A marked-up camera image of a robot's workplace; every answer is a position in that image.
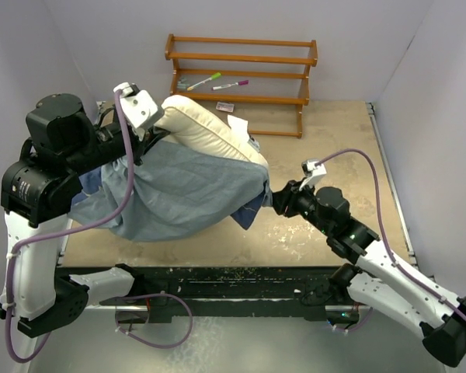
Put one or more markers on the magenta cap marker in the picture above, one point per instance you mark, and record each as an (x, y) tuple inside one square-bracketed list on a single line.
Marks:
[(230, 85)]

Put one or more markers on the blue printed pillowcase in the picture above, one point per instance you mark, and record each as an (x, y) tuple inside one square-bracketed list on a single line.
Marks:
[(179, 192)]

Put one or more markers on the cream white pillow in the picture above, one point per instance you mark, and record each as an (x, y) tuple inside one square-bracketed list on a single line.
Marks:
[(191, 125)]

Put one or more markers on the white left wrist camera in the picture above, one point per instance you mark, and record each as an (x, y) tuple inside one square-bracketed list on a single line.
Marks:
[(137, 108)]

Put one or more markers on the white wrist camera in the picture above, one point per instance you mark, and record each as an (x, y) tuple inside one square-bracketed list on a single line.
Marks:
[(137, 108), (314, 171)]

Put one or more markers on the wooden slatted rack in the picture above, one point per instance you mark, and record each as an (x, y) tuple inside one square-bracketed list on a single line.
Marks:
[(211, 84)]

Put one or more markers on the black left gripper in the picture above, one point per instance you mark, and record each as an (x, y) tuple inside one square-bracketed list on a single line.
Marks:
[(139, 145)]

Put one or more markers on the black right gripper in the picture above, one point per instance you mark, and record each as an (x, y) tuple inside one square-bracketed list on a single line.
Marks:
[(289, 196)]

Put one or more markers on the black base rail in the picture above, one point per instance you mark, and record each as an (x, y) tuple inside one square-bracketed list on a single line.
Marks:
[(274, 292)]

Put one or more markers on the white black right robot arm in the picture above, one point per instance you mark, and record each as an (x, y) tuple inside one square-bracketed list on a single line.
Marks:
[(376, 276)]

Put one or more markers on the green cap marker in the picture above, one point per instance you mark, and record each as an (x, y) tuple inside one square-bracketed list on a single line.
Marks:
[(200, 83)]

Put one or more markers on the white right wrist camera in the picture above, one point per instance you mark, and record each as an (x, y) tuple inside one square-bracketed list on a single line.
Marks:
[(314, 171)]

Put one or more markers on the white red label card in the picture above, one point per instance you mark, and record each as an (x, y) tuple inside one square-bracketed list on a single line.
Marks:
[(225, 107)]

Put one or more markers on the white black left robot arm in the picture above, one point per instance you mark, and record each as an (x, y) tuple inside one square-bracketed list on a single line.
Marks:
[(37, 192)]

